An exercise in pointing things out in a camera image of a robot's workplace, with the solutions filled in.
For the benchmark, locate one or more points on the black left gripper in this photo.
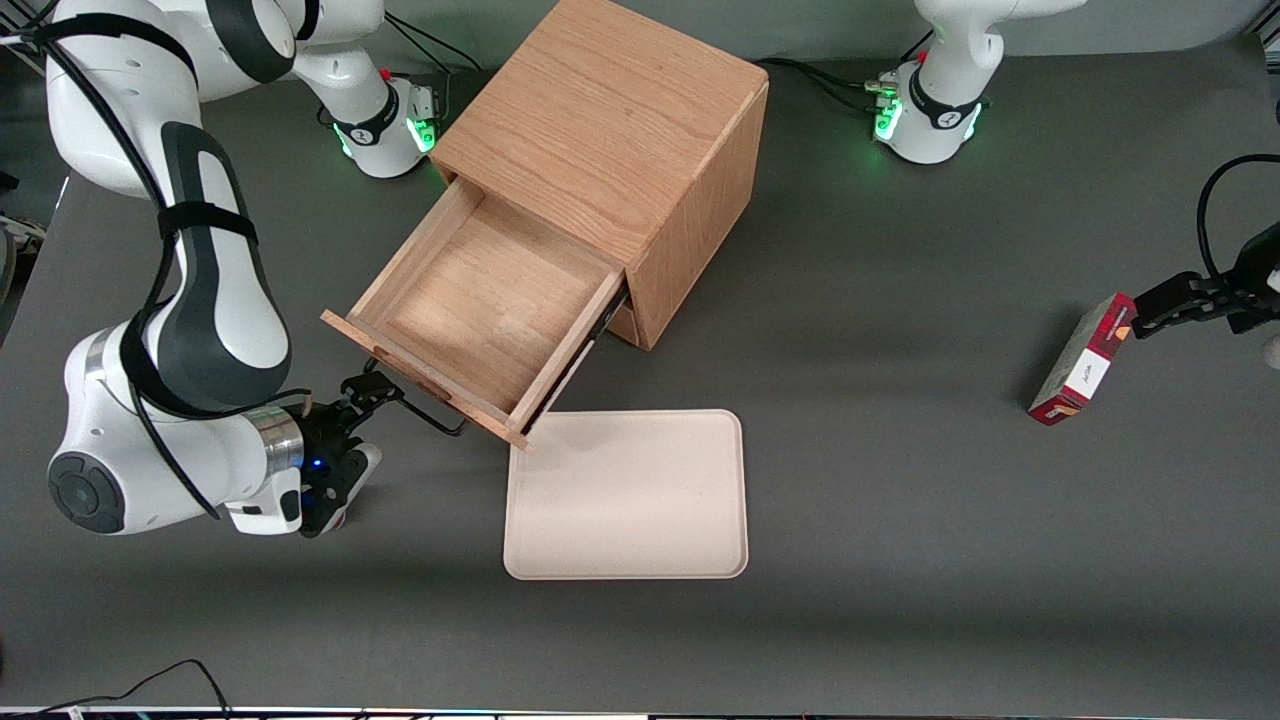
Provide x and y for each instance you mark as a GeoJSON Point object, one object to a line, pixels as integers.
{"type": "Point", "coordinates": [1256, 268]}

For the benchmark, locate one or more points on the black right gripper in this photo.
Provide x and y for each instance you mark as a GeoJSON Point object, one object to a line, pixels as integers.
{"type": "Point", "coordinates": [322, 431]}

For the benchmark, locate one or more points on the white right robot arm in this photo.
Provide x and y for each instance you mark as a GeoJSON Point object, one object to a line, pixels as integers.
{"type": "Point", "coordinates": [210, 300]}

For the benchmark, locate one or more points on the oak wooden drawer cabinet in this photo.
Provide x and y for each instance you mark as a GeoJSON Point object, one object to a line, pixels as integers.
{"type": "Point", "coordinates": [610, 110]}

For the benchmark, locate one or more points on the red and white carton box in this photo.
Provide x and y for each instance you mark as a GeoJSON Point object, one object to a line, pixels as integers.
{"type": "Point", "coordinates": [1085, 365]}

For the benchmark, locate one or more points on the beige rectangular tray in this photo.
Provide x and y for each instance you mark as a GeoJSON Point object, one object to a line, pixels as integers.
{"type": "Point", "coordinates": [626, 495]}

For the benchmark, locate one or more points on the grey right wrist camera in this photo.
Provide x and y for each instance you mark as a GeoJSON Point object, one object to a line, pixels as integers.
{"type": "Point", "coordinates": [340, 490]}

